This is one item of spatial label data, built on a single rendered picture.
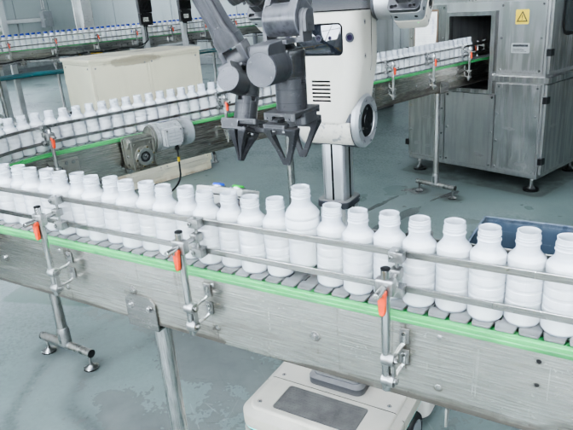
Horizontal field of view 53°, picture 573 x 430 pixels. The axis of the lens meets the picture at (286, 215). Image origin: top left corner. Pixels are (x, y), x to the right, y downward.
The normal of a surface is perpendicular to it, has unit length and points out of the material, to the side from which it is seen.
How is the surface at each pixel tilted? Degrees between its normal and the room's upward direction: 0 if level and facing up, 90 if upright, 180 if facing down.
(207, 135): 90
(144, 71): 90
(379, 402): 0
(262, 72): 90
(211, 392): 0
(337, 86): 90
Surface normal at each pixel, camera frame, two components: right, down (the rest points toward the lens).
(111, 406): -0.07, -0.94
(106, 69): 0.66, 0.22
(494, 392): -0.50, 0.34
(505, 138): -0.74, 0.29
